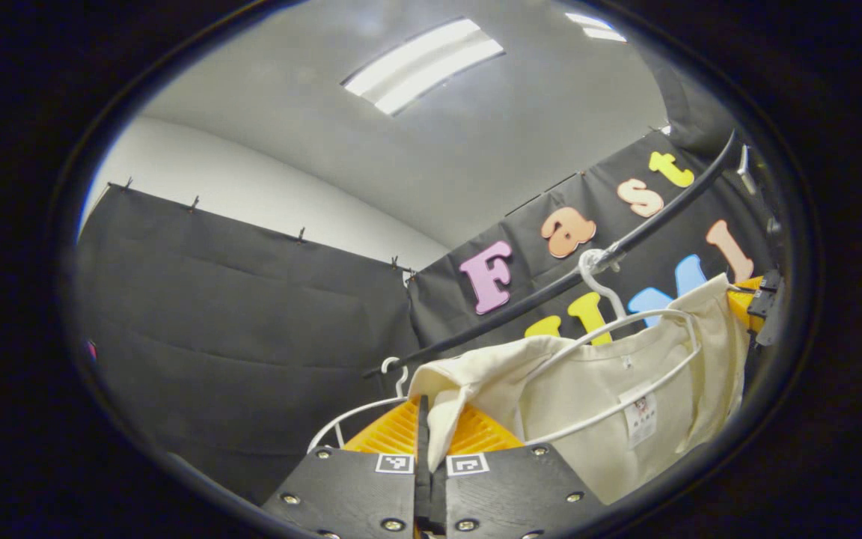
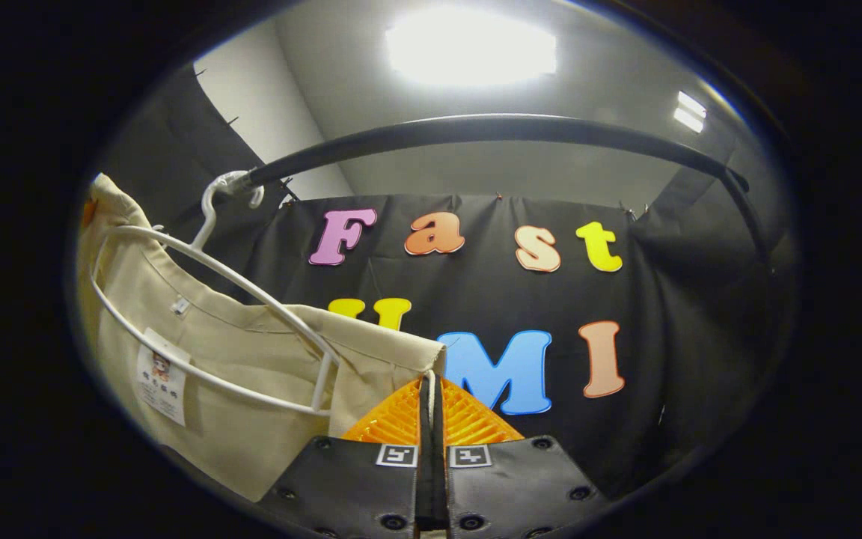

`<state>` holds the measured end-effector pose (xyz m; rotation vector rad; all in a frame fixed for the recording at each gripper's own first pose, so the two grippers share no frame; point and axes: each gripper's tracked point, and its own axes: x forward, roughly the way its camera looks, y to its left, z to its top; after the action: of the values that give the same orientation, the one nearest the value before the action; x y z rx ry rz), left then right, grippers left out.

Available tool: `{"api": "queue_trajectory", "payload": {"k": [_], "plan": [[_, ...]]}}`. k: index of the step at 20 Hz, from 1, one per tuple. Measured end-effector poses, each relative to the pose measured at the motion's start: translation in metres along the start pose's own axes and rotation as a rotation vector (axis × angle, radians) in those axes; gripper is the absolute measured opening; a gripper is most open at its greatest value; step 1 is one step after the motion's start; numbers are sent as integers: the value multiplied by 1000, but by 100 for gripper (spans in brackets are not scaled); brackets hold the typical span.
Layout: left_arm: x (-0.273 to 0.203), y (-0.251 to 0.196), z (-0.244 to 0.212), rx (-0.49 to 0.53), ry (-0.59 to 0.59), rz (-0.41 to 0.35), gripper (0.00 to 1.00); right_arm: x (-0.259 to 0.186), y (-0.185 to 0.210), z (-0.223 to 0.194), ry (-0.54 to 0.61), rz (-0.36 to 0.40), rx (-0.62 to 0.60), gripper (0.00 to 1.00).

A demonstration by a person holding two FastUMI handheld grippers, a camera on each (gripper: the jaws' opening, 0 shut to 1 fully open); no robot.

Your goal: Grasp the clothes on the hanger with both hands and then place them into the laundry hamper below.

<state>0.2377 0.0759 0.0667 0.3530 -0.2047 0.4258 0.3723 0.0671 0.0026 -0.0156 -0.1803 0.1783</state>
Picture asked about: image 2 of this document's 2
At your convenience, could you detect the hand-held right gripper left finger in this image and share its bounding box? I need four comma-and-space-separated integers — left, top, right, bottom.
255, 374, 432, 539

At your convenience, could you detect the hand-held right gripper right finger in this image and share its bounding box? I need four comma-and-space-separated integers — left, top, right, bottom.
435, 377, 613, 539

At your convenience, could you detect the cream button shirt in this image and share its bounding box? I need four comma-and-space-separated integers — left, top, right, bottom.
76, 174, 447, 504

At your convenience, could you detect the white plastic hanger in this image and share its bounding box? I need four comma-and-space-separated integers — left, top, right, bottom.
91, 171, 342, 417

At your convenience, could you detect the black clothes rack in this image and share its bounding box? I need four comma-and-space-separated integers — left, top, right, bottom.
177, 114, 776, 263

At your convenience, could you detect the small ceiling light panel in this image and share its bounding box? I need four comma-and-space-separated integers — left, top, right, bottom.
672, 90, 709, 134

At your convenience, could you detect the large ceiling light panel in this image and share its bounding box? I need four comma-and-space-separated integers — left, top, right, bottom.
385, 6, 557, 88

